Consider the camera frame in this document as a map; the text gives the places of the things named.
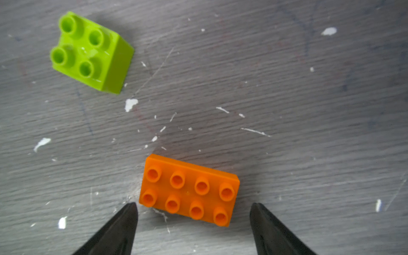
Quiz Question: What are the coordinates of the lime green 2x2 lego brick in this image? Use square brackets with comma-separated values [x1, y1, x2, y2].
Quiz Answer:
[50, 12, 135, 94]

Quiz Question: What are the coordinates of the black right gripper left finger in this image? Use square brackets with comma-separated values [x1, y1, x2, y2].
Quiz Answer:
[74, 203, 138, 255]

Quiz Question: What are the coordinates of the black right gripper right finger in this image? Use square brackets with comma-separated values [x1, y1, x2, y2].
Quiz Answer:
[250, 203, 316, 255]

